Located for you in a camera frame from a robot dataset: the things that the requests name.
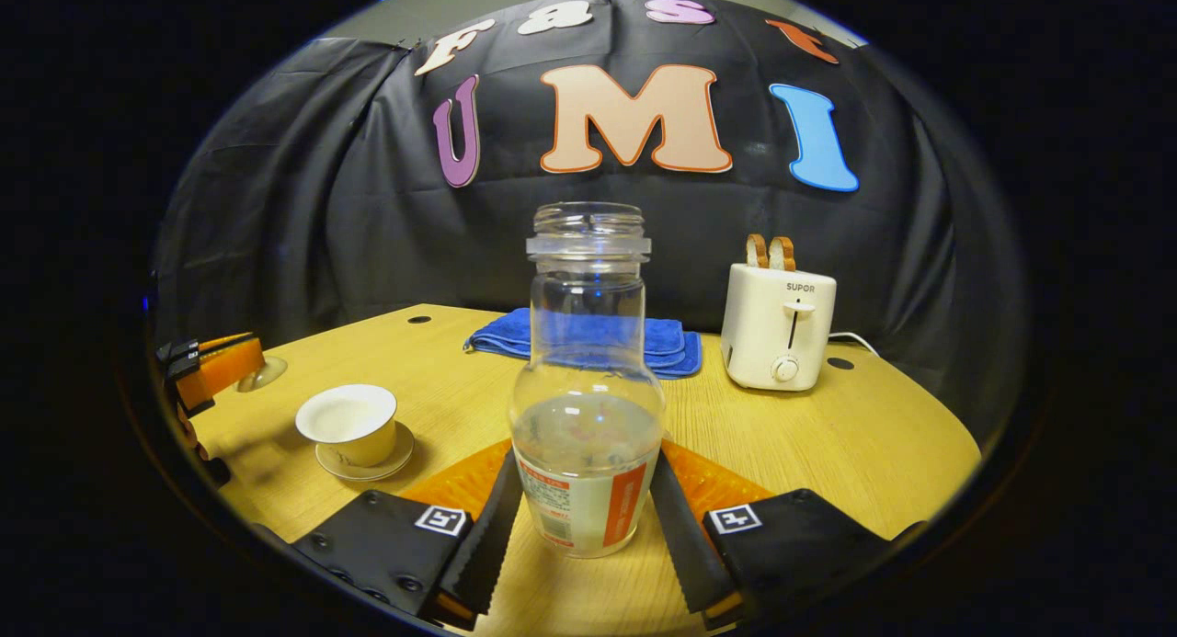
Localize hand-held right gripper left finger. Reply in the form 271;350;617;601
292;439;526;631

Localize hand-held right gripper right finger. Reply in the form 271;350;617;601
647;439;925;631

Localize cream teacup lid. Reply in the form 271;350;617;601
236;355;289;394

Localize clear glass water bottle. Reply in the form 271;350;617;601
509;202;667;560

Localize cream ceramic teacup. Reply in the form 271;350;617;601
294;383;399;468

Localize cream ceramic saucer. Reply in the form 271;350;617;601
315;422;417;483

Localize black backdrop cloth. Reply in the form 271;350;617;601
150;0;1028;447

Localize folded blue towel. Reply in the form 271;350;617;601
463;307;703;381

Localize white toaster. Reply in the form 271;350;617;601
720;262;839;392

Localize white toaster power cable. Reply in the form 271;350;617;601
828;331;882;359

